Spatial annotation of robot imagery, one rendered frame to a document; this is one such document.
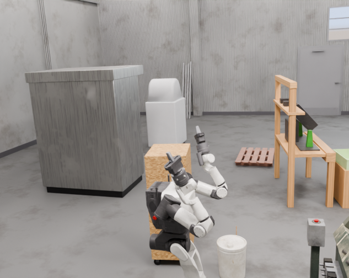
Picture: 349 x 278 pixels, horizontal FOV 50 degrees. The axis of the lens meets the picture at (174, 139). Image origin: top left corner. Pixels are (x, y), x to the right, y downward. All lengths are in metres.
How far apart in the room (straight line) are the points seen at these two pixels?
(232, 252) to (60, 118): 3.63
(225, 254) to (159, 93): 5.38
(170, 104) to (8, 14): 4.56
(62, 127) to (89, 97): 0.71
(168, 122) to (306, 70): 5.66
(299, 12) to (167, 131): 6.16
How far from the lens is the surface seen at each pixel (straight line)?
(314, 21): 12.71
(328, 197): 5.74
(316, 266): 3.31
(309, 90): 12.73
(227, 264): 3.92
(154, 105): 8.59
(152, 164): 3.80
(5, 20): 10.21
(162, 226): 2.62
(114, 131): 5.82
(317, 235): 3.15
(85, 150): 6.15
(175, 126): 8.51
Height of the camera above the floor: 2.28
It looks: 13 degrees down
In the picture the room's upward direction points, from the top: 3 degrees counter-clockwise
